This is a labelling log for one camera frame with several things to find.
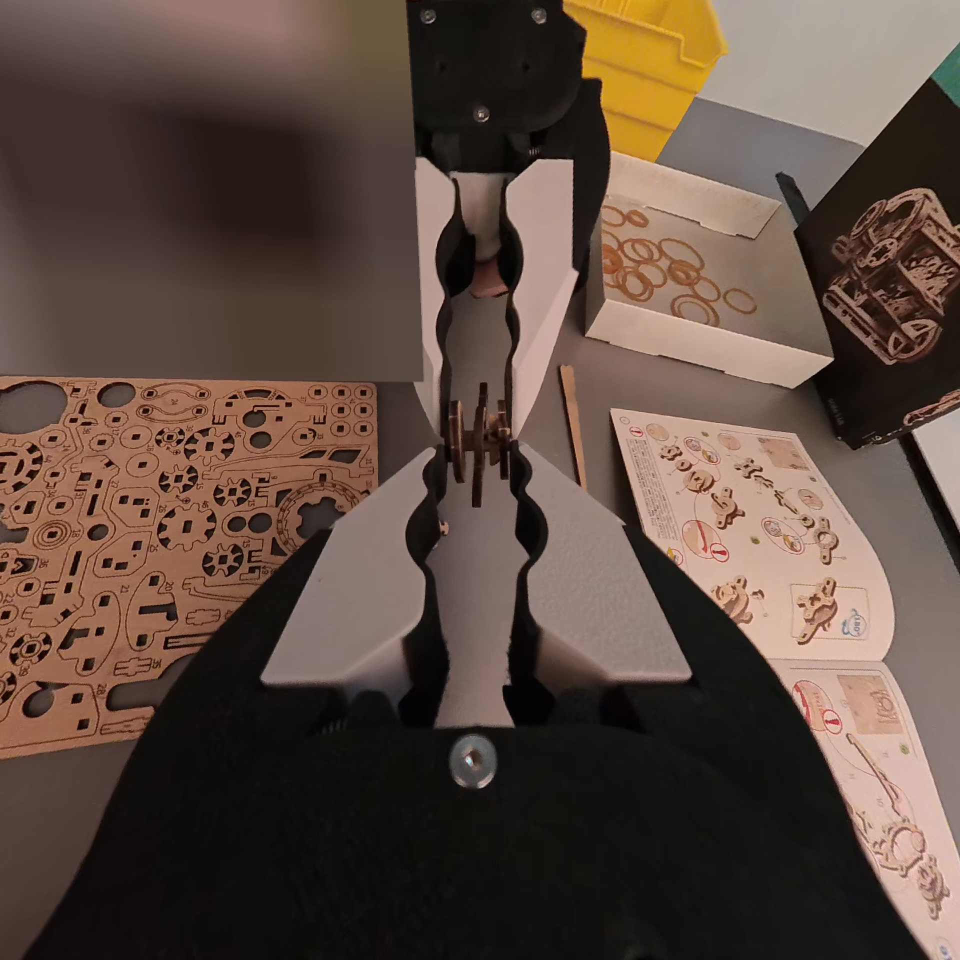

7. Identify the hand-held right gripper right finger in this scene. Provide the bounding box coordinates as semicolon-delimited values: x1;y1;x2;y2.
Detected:
501;444;691;727

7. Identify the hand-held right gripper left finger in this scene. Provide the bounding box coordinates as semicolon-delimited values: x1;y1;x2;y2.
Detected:
260;444;455;727

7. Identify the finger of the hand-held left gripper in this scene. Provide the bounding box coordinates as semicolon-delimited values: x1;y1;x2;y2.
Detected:
414;156;470;442
491;159;581;444

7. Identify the wooden model assembly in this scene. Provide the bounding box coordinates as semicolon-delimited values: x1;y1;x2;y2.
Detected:
443;382;516;508

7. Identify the laser-cut wooden parts sheet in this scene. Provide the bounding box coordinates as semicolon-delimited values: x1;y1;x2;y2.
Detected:
0;376;380;760

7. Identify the dark model kit box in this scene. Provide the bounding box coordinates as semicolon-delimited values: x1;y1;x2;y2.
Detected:
792;75;960;453

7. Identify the pile of rubber bands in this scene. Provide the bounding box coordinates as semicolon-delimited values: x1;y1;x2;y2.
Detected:
600;202;760;326

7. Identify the yellow plastic bin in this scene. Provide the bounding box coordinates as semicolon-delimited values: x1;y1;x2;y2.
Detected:
562;0;729;164

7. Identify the tapered wooden stick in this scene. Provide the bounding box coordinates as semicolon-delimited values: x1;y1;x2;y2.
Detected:
558;364;589;490

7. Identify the white cardboard box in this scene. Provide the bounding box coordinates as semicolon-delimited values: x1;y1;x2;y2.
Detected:
583;152;836;390

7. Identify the illustrated instruction booklet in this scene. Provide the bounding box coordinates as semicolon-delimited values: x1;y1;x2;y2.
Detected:
609;408;960;960

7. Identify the small dark object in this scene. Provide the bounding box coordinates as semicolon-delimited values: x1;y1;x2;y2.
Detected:
775;172;813;222

